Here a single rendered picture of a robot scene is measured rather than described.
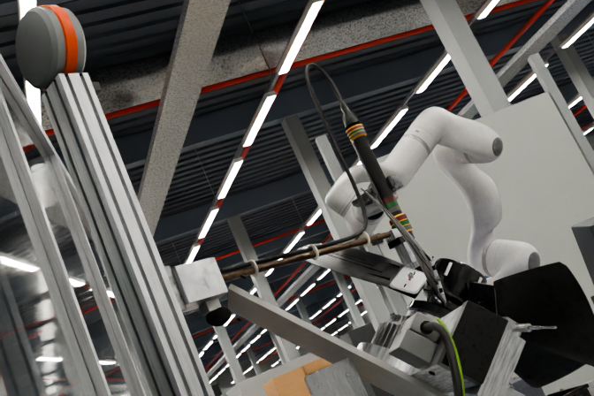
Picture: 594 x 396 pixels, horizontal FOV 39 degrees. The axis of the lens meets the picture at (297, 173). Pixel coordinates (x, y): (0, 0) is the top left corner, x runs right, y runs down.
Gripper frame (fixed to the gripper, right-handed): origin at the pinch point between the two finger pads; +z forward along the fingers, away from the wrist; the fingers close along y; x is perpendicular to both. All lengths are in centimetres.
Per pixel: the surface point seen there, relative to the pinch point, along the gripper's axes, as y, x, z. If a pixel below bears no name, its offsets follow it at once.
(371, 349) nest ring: 21.6, -34.0, 16.6
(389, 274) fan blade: 9.0, -20.3, 6.5
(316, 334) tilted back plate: 32.1, -27.7, 26.1
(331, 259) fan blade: 18.9, -11.8, 3.3
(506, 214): -103, 5, -178
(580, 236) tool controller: -57, -27, -36
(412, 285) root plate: 5.9, -24.6, 8.5
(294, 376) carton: -51, 9, -808
